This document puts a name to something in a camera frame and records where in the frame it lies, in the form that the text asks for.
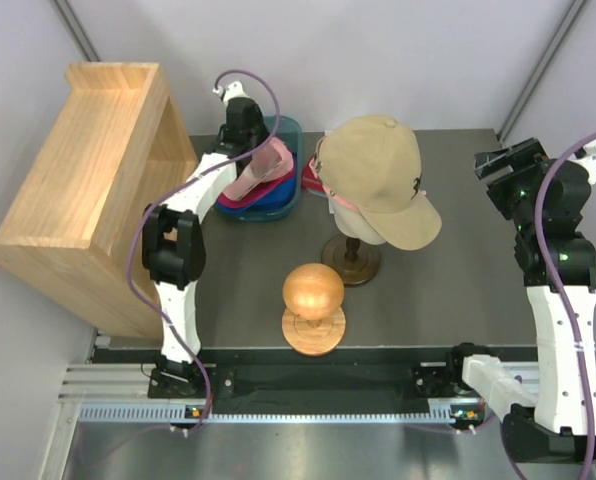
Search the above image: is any teal plastic bin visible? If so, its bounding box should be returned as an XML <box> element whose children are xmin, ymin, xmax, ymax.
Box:
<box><xmin>215</xmin><ymin>115</ymin><xmax>305</xmax><ymax>222</ymax></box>

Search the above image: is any round wooden hat stand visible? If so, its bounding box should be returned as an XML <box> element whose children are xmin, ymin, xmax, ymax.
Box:
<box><xmin>281</xmin><ymin>263</ymin><xmax>346</xmax><ymax>357</ymax></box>

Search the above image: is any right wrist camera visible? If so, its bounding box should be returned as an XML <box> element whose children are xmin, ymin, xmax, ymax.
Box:
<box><xmin>573</xmin><ymin>143</ymin><xmax>596</xmax><ymax>186</ymax></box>

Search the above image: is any wooden shelf box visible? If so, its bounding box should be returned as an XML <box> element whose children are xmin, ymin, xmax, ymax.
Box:
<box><xmin>0</xmin><ymin>63</ymin><xmax>197</xmax><ymax>339</ymax></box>

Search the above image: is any blue cap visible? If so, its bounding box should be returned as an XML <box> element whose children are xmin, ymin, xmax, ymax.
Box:
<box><xmin>227</xmin><ymin>172</ymin><xmax>299</xmax><ymax>216</ymax></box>

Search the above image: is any dark wooden stand base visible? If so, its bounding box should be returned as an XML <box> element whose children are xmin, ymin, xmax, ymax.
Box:
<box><xmin>321</xmin><ymin>234</ymin><xmax>381</xmax><ymax>286</ymax></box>

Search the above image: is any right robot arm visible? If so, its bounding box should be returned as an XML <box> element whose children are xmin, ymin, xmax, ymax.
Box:
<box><xmin>444</xmin><ymin>139</ymin><xmax>596</xmax><ymax>464</ymax></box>

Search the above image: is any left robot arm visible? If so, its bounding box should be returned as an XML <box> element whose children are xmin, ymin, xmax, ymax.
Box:
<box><xmin>142</xmin><ymin>96</ymin><xmax>269</xmax><ymax>397</ymax></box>

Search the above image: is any magenta cap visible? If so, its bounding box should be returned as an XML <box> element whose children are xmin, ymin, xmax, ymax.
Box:
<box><xmin>215</xmin><ymin>164</ymin><xmax>297</xmax><ymax>214</ymax></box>

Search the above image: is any aluminium corner post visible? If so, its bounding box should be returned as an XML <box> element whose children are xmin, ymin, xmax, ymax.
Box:
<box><xmin>50</xmin><ymin>0</ymin><xmax>101</xmax><ymax>62</ymax></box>
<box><xmin>496</xmin><ymin>0</ymin><xmax>589</xmax><ymax>143</ymax></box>

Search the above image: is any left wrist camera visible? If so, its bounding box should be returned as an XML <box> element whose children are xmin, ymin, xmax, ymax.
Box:
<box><xmin>213</xmin><ymin>81</ymin><xmax>249</xmax><ymax>106</ymax></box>

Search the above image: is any khaki cap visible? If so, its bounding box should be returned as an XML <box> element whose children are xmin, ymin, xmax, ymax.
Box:
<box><xmin>325</xmin><ymin>114</ymin><xmax>442</xmax><ymax>251</ymax></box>

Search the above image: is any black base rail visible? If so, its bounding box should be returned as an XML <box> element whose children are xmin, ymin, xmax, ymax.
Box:
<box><xmin>149</xmin><ymin>363</ymin><xmax>471</xmax><ymax>411</ymax></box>

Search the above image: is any left aluminium corner post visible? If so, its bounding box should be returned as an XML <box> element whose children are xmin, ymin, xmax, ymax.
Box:
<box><xmin>50</xmin><ymin>0</ymin><xmax>101</xmax><ymax>62</ymax></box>

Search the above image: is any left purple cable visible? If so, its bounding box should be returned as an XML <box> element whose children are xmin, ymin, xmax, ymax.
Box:
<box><xmin>127</xmin><ymin>71</ymin><xmax>282</xmax><ymax>432</ymax></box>

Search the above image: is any grey cable duct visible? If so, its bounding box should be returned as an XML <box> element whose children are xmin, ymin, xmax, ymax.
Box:
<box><xmin>78</xmin><ymin>403</ymin><xmax>485</xmax><ymax>425</ymax></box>

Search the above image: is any cream mannequin head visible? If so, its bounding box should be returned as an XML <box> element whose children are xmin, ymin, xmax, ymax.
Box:
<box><xmin>333</xmin><ymin>205</ymin><xmax>386</xmax><ymax>246</ymax></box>

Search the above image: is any pink cap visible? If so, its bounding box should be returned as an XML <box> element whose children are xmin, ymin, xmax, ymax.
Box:
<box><xmin>222</xmin><ymin>137</ymin><xmax>294</xmax><ymax>204</ymax></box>
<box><xmin>310</xmin><ymin>134</ymin><xmax>371</xmax><ymax>212</ymax></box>

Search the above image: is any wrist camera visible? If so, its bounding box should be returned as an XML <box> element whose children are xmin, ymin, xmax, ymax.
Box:
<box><xmin>573</xmin><ymin>143</ymin><xmax>596</xmax><ymax>186</ymax></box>
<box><xmin>213</xmin><ymin>81</ymin><xmax>249</xmax><ymax>106</ymax></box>

